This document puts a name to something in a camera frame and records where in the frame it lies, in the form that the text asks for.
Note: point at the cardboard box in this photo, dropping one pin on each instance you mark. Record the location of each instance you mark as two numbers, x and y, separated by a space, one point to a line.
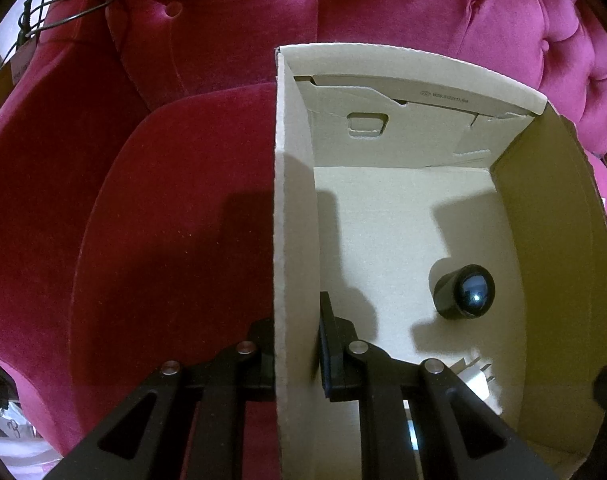
408 210

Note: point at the red tufted velvet sofa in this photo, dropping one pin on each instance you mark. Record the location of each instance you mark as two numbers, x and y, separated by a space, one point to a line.
158 185

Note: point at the white charger adapter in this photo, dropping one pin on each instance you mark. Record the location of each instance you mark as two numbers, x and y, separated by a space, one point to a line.
476 385

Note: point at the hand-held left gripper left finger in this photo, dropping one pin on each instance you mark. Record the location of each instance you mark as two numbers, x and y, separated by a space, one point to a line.
261 360

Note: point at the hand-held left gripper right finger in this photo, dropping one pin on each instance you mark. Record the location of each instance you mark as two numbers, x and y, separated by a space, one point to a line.
326 360

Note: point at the black dome camera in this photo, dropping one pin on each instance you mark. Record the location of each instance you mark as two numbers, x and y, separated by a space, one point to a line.
463 292

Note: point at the brown paper tag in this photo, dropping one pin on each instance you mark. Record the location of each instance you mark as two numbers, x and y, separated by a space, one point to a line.
11 70

